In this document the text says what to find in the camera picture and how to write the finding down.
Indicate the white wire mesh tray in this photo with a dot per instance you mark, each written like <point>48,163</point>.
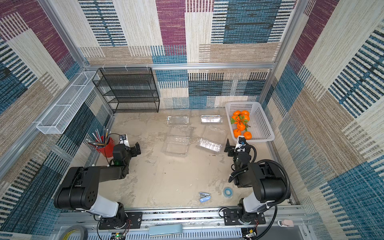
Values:
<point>60,115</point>

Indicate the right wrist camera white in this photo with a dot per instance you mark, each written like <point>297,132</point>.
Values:
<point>241,144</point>

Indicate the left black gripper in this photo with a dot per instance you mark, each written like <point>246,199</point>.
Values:
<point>133,151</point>

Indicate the clear clamshell container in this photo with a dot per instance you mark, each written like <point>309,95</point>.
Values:
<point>177,141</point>
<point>211,119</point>
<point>212,140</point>
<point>178,120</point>

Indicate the clear clamshell container back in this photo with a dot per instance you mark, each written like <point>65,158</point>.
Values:
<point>211,119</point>

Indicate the grey tape roll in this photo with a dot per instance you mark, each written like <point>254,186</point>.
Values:
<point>77,229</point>

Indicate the white plastic perforated basket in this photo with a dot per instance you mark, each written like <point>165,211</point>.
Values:
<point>258,125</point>

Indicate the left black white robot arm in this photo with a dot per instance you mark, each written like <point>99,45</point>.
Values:
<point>80,188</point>

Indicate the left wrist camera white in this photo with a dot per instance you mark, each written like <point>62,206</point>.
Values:
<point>123,140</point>

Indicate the red pencil cup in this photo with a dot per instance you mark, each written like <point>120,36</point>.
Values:
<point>101,141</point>

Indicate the clear clamshell container front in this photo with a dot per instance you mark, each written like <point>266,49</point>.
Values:
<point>177,141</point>

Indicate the black wire shelf rack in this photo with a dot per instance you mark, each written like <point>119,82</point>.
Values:
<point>128,90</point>

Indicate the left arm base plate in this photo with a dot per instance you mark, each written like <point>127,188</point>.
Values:
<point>132,220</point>

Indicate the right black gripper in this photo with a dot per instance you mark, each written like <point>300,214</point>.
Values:
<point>231,147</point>

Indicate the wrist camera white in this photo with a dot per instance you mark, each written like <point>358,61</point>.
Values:
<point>241,144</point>
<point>123,140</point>

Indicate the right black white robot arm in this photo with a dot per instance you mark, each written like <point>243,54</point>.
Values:
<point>268,179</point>

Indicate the pink white small device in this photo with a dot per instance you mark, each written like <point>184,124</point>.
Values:
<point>286,223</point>

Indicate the blue stapler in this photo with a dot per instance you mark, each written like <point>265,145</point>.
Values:
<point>204,197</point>

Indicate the orange pair with leaves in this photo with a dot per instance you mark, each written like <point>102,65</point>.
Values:
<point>245,116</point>

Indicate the blue tape roll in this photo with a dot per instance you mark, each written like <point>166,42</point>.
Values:
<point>228,192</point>

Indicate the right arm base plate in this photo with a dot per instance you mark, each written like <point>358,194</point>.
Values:
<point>233,217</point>

